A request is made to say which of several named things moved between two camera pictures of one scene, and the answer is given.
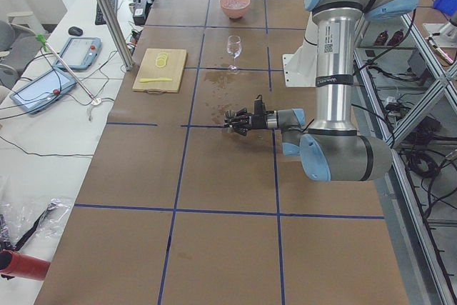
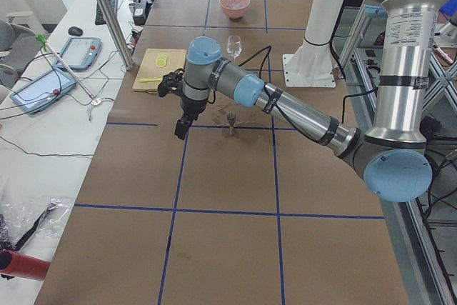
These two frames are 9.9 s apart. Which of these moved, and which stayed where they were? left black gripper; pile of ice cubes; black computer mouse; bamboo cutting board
Moved: left black gripper
Stayed: black computer mouse; bamboo cutting board; pile of ice cubes
